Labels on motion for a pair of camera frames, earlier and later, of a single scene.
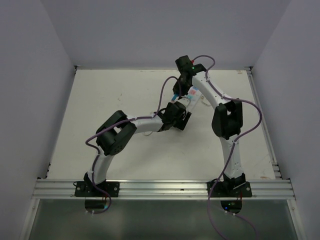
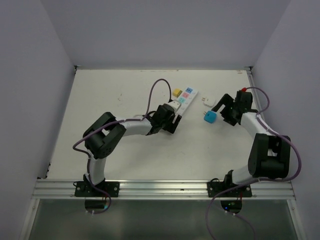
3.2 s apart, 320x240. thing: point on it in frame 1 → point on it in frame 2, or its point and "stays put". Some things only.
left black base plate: [87, 189] stays put
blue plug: [175, 97] → [210, 116]
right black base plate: [229, 189] stays put
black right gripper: [184, 91] → [226, 100]
